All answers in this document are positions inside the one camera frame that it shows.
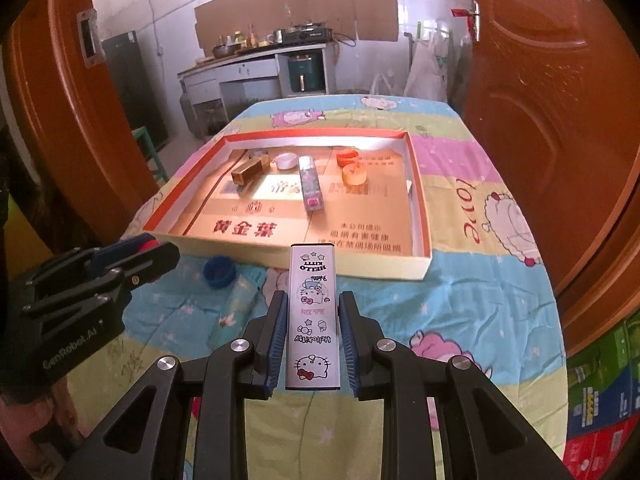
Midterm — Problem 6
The black gas stove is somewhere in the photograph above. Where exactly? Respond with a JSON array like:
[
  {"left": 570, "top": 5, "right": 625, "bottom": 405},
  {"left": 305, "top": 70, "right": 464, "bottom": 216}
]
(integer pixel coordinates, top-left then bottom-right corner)
[{"left": 282, "top": 22, "right": 334, "bottom": 44}]

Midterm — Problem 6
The green printed carton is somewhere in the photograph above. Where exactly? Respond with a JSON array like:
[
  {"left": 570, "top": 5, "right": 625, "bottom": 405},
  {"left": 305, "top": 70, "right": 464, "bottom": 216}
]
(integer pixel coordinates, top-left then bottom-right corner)
[{"left": 567, "top": 319, "right": 637, "bottom": 442}]

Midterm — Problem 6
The dark refrigerator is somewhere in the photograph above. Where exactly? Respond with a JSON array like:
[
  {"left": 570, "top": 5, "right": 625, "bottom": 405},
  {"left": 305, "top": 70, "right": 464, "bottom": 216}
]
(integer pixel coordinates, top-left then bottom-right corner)
[{"left": 102, "top": 29, "right": 171, "bottom": 151}]

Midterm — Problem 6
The cartoon sheep printed blanket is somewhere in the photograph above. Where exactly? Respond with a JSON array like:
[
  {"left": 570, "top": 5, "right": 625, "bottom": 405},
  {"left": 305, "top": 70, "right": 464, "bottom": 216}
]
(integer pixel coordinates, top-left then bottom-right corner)
[{"left": 65, "top": 93, "right": 569, "bottom": 480}]

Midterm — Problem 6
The gold rectangular box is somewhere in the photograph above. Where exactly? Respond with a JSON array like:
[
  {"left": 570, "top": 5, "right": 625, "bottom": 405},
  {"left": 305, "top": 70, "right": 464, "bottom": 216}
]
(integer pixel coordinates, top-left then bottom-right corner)
[{"left": 230, "top": 155, "right": 271, "bottom": 186}]

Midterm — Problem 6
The blue bottle cap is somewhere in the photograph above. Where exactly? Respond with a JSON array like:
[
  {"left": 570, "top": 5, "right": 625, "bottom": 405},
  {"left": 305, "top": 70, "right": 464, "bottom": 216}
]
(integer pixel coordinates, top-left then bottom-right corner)
[{"left": 203, "top": 255, "right": 237, "bottom": 291}]

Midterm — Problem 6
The brown wooden door with handle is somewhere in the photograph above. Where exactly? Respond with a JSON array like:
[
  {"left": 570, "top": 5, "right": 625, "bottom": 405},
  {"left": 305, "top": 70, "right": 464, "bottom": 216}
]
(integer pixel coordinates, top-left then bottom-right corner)
[{"left": 462, "top": 0, "right": 640, "bottom": 356}]

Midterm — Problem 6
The red printed carton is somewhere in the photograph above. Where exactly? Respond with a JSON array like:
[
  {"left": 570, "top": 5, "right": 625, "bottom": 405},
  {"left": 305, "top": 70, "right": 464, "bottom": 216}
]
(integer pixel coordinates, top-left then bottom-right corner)
[{"left": 562, "top": 419, "right": 627, "bottom": 480}]

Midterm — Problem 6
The silver cartoon cat case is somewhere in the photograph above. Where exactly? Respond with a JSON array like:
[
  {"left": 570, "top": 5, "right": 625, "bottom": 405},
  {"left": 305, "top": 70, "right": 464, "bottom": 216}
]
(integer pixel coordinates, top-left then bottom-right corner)
[{"left": 284, "top": 242, "right": 344, "bottom": 392}]

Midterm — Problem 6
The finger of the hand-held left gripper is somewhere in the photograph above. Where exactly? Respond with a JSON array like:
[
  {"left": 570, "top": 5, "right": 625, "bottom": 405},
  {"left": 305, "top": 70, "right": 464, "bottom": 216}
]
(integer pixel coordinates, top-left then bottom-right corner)
[
  {"left": 90, "top": 232, "right": 157, "bottom": 272},
  {"left": 114, "top": 242, "right": 181, "bottom": 289}
]

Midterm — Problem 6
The person's left hand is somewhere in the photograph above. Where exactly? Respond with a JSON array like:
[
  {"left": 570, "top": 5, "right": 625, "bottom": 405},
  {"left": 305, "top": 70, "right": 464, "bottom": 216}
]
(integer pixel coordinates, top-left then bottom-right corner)
[{"left": 0, "top": 377, "right": 80, "bottom": 461}]

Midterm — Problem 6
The orange-rimmed cardboard tray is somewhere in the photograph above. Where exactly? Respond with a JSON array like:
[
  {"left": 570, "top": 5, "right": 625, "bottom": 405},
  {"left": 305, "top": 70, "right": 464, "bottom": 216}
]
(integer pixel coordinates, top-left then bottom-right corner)
[{"left": 146, "top": 129, "right": 434, "bottom": 281}]

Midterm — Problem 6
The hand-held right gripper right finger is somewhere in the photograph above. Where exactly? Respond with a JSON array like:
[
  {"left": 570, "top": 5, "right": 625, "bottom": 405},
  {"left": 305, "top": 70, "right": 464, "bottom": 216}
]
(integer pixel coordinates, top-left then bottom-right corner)
[{"left": 338, "top": 290, "right": 577, "bottom": 480}]

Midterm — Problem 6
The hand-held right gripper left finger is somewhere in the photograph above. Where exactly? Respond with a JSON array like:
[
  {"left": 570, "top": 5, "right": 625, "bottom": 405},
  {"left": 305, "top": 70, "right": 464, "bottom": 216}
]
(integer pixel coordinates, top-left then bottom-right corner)
[{"left": 55, "top": 291, "right": 290, "bottom": 480}]

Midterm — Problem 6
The clear pink-ended tube box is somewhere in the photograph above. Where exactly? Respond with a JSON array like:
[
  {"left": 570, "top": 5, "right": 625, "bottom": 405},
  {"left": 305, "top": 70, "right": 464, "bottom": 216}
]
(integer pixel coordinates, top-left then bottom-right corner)
[{"left": 298, "top": 155, "right": 326, "bottom": 213}]

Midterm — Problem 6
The brown wooden door with plate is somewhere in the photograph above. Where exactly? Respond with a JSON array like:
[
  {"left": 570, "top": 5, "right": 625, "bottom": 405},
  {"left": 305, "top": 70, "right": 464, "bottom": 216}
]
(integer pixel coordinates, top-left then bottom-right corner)
[{"left": 0, "top": 0, "right": 166, "bottom": 241}]

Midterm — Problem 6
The metal door lock plate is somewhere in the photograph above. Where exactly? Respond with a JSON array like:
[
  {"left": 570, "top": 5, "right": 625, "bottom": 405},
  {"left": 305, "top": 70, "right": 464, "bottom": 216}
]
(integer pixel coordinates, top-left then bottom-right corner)
[{"left": 75, "top": 8, "right": 106, "bottom": 69}]

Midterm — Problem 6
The green air fryer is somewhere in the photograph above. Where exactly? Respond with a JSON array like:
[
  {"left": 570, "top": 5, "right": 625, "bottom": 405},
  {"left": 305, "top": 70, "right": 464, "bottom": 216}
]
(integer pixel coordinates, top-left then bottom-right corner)
[{"left": 287, "top": 54, "right": 324, "bottom": 94}]

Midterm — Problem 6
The green stool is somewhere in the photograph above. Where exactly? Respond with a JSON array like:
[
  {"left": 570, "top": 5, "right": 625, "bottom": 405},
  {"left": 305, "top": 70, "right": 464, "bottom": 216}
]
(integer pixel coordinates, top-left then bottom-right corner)
[{"left": 132, "top": 126, "right": 169, "bottom": 184}]

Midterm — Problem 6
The cardboard sheets wall cover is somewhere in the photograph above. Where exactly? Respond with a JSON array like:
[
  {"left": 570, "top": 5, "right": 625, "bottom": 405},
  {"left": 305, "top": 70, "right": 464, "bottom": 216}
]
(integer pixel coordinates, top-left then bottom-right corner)
[{"left": 193, "top": 0, "right": 399, "bottom": 56}]

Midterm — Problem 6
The white kitchen counter cabinet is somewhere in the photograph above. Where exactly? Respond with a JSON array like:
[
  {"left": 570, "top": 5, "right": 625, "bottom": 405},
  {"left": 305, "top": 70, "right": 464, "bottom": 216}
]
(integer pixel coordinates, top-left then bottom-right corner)
[{"left": 177, "top": 42, "right": 337, "bottom": 137}]

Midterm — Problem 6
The white plastic bag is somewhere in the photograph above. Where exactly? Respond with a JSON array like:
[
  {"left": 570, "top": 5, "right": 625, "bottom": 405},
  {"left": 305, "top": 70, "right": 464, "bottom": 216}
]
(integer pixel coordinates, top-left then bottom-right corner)
[{"left": 369, "top": 73, "right": 396, "bottom": 96}]

